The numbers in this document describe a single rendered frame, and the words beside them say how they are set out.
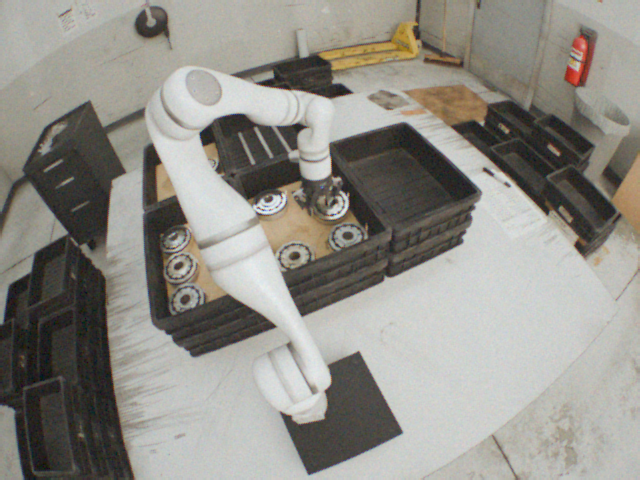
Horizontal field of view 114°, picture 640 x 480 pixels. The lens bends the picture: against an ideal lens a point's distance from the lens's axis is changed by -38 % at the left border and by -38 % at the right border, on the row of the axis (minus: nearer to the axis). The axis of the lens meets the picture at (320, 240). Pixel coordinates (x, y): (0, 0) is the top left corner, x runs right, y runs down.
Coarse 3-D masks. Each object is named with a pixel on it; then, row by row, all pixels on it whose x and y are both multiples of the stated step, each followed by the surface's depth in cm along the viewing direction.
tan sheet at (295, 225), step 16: (288, 192) 102; (288, 208) 98; (272, 224) 94; (288, 224) 94; (304, 224) 93; (320, 224) 93; (336, 224) 92; (272, 240) 91; (288, 240) 90; (304, 240) 90; (320, 240) 89; (320, 256) 86
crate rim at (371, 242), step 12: (288, 156) 97; (252, 168) 95; (348, 180) 89; (240, 192) 89; (360, 192) 85; (372, 204) 82; (384, 228) 78; (372, 240) 75; (384, 240) 77; (336, 252) 74; (348, 252) 74; (360, 252) 76; (312, 264) 73; (324, 264) 74; (288, 276) 71; (300, 276) 73
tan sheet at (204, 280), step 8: (192, 248) 91; (200, 256) 89; (200, 264) 88; (200, 272) 86; (208, 272) 86; (200, 280) 84; (208, 280) 84; (168, 288) 83; (208, 288) 83; (216, 288) 82; (168, 296) 82; (208, 296) 81; (216, 296) 81
